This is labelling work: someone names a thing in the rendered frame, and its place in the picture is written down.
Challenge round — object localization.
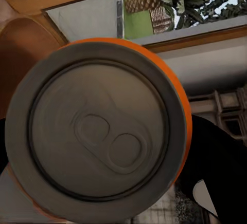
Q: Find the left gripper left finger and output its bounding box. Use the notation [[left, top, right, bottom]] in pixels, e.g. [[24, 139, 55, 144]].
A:
[[0, 118, 9, 174]]

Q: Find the can of soda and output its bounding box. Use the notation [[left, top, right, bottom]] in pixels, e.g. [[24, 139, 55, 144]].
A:
[[5, 38, 192, 224]]

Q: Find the trash can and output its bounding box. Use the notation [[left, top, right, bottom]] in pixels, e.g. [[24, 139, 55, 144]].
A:
[[0, 15, 67, 224]]

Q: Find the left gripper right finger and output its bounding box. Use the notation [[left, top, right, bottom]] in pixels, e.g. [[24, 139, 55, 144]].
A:
[[190, 115, 247, 224]]

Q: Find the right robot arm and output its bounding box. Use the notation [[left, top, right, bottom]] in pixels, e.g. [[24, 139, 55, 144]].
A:
[[180, 147, 219, 220]]

